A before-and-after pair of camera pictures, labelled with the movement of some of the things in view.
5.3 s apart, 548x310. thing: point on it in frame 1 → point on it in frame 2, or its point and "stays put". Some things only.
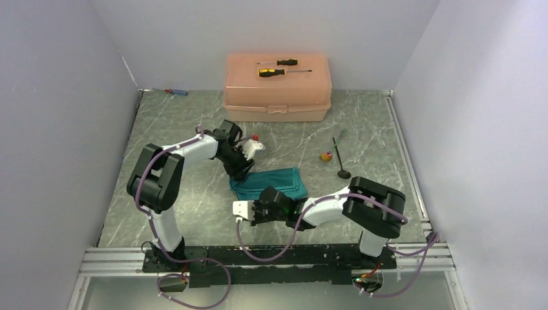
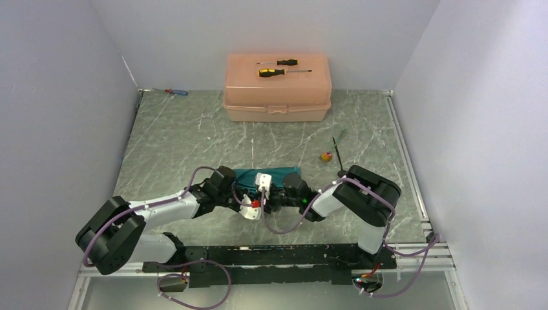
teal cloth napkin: x=287 y=180 stays put
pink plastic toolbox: x=277 y=87 stays put
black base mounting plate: x=295 y=266 stays put
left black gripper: x=239 y=172 → x=236 y=207
